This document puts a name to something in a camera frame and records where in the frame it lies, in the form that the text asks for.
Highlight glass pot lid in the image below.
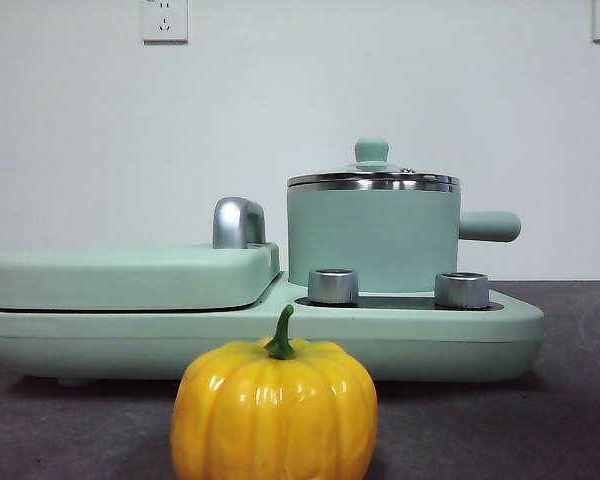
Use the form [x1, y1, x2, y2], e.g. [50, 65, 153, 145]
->
[286, 137, 462, 185]

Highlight yellow pumpkin with green stem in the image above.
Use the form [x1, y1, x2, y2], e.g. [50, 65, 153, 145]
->
[170, 303, 379, 480]

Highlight silver control knob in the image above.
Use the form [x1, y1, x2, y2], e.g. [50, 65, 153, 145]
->
[307, 268, 360, 305]
[434, 272, 490, 308]

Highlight green breakfast machine base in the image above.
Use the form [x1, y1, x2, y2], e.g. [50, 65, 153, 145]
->
[0, 271, 547, 389]

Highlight green hinged griddle cover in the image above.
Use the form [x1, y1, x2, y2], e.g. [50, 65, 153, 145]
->
[0, 241, 281, 312]

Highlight green steamer pot with handle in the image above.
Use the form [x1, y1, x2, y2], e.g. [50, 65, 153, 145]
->
[285, 179, 523, 295]

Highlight silver griddle cover handle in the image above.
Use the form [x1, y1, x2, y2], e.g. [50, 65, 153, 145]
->
[212, 196, 268, 250]

